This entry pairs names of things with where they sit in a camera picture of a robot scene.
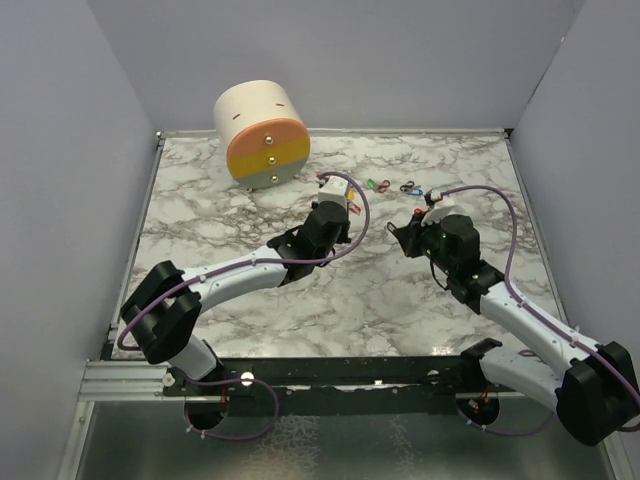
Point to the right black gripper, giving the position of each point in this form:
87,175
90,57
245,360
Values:
409,235

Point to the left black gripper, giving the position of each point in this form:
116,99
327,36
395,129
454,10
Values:
342,237

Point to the black S carabiner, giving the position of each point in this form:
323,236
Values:
407,187

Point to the red S carabiner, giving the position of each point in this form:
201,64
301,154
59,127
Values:
383,186

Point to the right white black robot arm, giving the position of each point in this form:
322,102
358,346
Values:
589,386

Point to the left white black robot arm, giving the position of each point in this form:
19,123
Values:
162,312

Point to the round three-drawer storage box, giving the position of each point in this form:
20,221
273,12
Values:
265,141

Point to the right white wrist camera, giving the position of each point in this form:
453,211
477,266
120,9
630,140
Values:
438,206

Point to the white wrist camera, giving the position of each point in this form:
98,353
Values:
336,190
438,206

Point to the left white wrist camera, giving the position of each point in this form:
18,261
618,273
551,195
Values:
336,190

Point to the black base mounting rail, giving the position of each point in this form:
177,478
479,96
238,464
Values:
334,386

